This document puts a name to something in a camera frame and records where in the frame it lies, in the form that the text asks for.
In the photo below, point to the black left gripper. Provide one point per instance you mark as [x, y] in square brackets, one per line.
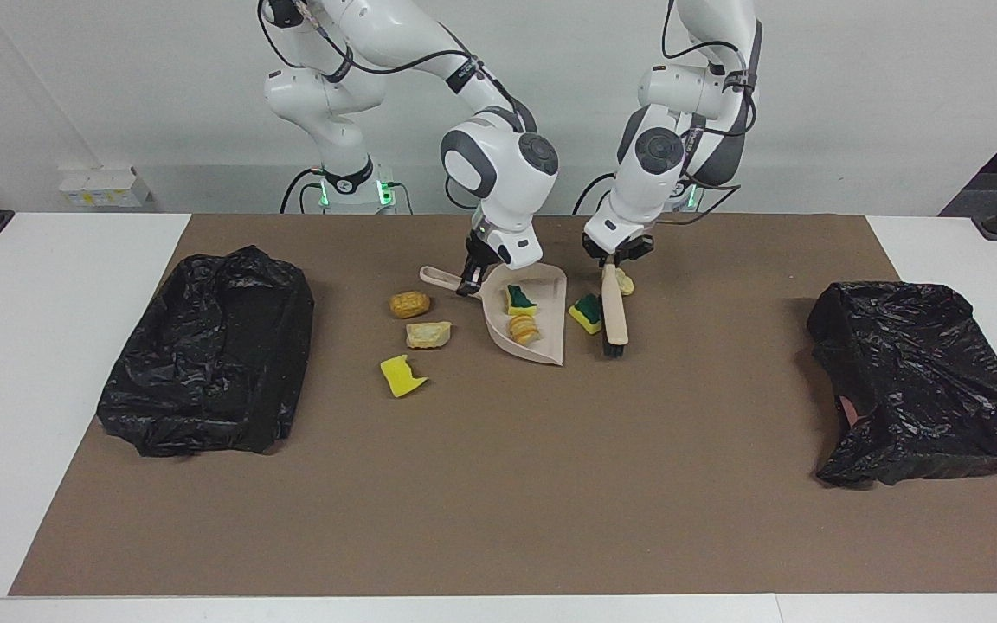
[633, 247]

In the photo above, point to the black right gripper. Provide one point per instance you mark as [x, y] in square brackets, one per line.
[483, 253]

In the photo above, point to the pale ridged bread piece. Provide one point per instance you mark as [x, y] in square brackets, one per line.
[626, 283]

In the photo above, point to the small yellow green sponge piece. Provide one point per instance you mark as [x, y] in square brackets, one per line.
[520, 303]

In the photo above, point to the beige hand brush black bristles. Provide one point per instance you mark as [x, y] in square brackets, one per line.
[614, 311]

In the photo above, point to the large yellow green sponge piece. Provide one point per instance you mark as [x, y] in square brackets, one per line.
[586, 313]

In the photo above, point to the orange striped croissant piece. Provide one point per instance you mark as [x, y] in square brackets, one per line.
[524, 329]

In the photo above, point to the beige plastic dustpan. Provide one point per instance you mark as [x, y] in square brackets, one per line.
[552, 298]

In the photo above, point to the golden brown bread roll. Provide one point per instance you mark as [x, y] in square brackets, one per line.
[409, 305]

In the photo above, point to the pale beige bread chunk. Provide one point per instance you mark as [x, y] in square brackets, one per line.
[425, 336]

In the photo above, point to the plain yellow sponge piece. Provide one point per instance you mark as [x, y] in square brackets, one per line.
[399, 376]

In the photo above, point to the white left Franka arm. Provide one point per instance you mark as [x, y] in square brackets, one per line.
[637, 190]

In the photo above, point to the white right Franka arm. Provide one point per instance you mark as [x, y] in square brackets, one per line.
[516, 208]

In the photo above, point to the black bag lined bin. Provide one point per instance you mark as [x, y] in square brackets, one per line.
[204, 363]
[923, 381]

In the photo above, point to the pink plastic bin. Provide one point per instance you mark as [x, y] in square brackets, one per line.
[850, 408]

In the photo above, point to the brown paper table mat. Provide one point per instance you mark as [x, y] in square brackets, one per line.
[498, 519]

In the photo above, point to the white wall power strip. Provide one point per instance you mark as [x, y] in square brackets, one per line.
[100, 186]

